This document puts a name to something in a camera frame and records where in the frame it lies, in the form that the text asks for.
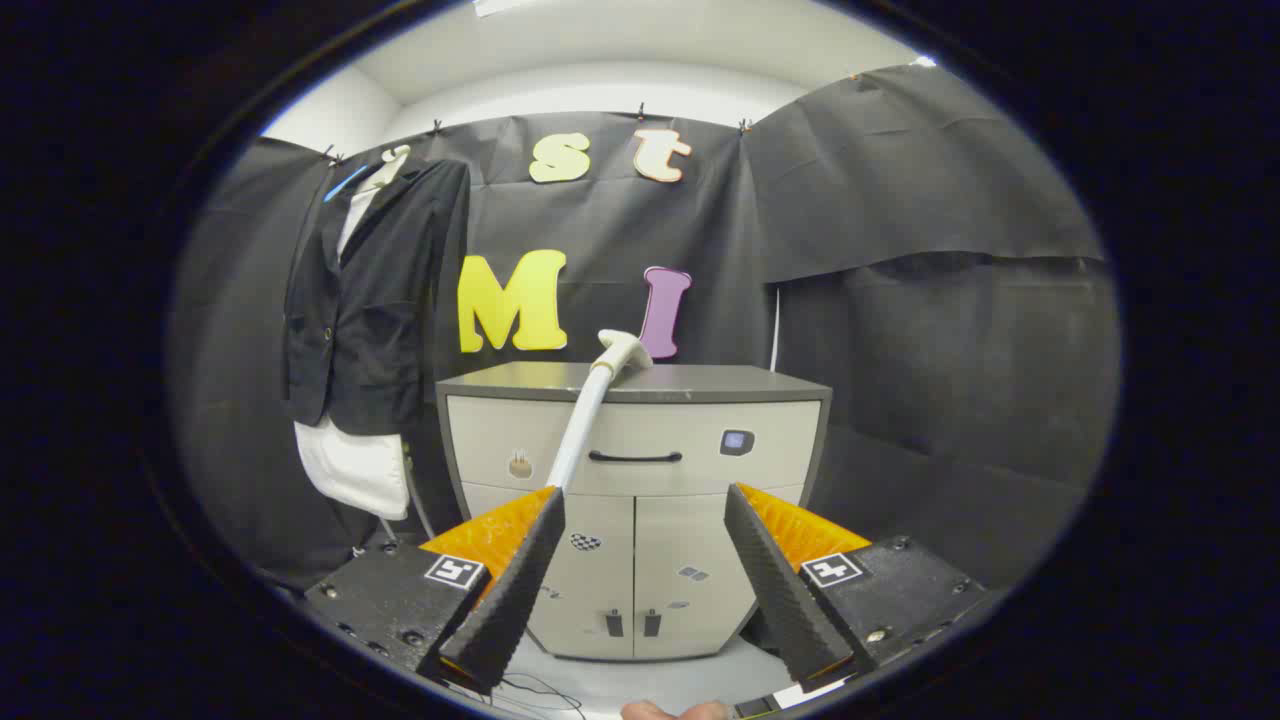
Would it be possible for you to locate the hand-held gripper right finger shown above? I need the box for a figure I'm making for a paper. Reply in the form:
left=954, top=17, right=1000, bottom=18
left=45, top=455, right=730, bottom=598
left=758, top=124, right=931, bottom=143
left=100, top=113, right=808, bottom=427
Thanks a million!
left=724, top=483, right=1004, bottom=693

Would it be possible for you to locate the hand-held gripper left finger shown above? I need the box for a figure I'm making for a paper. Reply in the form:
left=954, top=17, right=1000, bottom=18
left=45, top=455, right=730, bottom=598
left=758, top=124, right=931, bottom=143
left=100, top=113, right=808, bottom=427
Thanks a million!
left=303, top=486, right=567, bottom=696

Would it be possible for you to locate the white garment steamer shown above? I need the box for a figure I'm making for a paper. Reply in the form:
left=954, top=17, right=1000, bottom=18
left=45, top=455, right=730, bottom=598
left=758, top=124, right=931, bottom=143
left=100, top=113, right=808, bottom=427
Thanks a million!
left=543, top=329, right=654, bottom=493

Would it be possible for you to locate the white shirt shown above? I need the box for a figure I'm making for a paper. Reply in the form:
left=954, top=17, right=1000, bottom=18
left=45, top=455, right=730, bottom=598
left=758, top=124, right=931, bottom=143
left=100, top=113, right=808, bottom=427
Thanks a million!
left=293, top=165, right=411, bottom=521

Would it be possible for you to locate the black suit jacket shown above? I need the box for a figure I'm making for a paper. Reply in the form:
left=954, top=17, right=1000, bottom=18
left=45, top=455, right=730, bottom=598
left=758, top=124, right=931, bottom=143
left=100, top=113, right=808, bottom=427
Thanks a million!
left=280, top=155, right=471, bottom=436

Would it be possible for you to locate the white garment rack stand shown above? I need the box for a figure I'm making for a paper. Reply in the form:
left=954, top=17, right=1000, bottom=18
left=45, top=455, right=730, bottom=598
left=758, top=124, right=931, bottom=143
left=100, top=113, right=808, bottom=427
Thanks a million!
left=380, top=440, right=437, bottom=549

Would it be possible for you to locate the white clothes hanger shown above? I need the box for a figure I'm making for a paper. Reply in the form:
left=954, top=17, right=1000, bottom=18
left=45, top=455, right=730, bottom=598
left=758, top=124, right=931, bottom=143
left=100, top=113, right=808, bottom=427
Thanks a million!
left=370, top=145, right=413, bottom=191

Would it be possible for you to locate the grey cabinet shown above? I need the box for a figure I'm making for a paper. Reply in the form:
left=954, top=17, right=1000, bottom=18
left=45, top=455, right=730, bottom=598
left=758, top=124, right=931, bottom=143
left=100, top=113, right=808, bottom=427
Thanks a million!
left=436, top=361, right=833, bottom=662

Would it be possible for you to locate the black backdrop cloth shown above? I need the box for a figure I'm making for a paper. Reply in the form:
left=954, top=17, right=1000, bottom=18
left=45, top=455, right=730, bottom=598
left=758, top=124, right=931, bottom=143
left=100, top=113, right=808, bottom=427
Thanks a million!
left=165, top=62, right=1121, bottom=601

